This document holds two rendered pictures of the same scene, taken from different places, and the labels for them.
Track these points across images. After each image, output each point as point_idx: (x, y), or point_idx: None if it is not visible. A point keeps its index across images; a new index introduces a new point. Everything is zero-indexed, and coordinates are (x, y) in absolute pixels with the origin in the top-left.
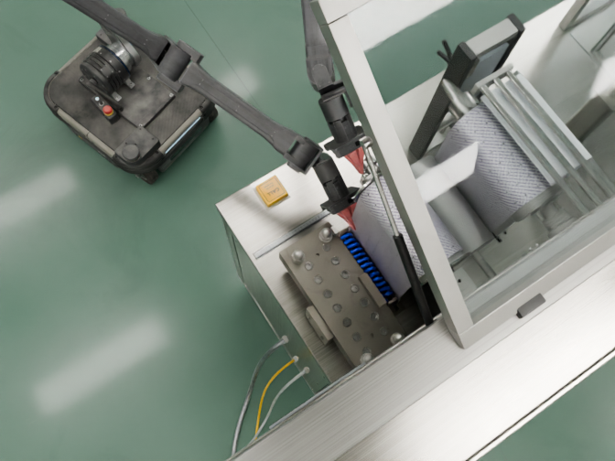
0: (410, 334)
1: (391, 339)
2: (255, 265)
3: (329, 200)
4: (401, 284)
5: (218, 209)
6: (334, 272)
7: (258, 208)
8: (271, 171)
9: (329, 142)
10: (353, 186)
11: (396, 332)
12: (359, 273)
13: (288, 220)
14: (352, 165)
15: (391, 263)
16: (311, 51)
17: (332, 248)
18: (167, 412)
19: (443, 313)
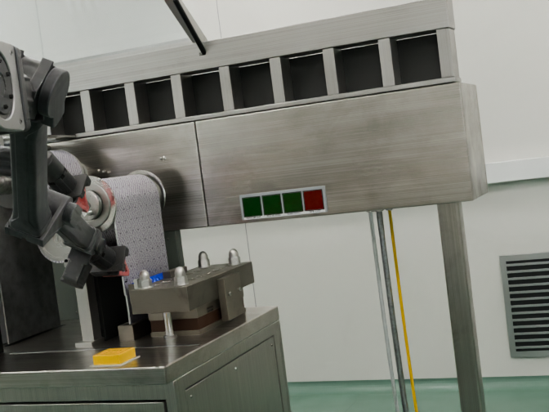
0: (207, 119)
1: (207, 266)
2: (209, 342)
3: (113, 265)
4: (161, 243)
5: (168, 368)
6: None
7: (142, 358)
8: (87, 369)
9: (75, 194)
10: (64, 352)
11: (198, 266)
12: (165, 279)
13: (140, 351)
14: (83, 207)
15: (149, 233)
16: (6, 147)
17: (154, 284)
18: None
19: (197, 31)
